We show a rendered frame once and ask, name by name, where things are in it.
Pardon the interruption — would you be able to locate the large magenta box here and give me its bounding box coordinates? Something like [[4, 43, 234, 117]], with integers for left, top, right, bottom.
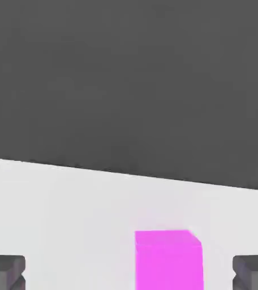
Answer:
[[134, 229, 205, 290]]

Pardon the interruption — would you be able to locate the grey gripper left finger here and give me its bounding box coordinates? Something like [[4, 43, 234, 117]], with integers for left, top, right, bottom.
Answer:
[[0, 254, 27, 290]]

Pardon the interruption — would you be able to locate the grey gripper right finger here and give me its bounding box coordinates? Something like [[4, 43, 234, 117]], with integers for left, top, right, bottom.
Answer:
[[232, 254, 258, 290]]

